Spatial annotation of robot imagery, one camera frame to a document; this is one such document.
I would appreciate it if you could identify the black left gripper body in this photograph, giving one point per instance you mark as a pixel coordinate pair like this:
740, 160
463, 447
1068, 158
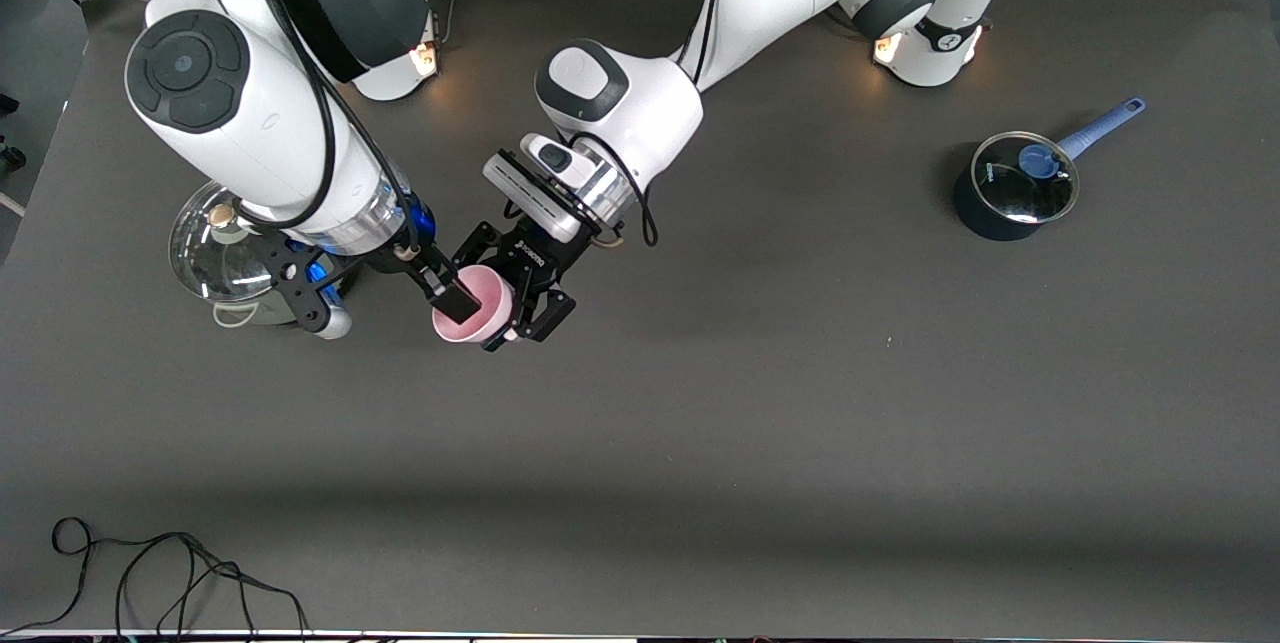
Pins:
527, 258

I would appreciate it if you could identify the pink plastic cup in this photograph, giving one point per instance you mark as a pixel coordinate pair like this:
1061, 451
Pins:
490, 318

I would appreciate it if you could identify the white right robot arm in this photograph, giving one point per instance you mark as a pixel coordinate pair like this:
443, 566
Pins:
230, 123

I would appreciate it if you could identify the glass lid with grey knob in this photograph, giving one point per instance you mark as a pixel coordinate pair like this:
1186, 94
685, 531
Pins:
215, 263

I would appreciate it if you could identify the dark grey table mat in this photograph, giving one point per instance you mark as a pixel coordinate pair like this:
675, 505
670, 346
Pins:
640, 483

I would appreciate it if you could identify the black floor object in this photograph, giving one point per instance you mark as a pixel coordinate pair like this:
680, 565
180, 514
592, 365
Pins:
10, 160

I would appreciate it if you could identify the dark blue saucepan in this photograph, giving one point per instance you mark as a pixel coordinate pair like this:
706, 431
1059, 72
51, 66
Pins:
985, 223

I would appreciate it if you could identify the glass lid with blue knob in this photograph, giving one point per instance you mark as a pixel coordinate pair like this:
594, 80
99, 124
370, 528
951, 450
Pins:
1020, 193

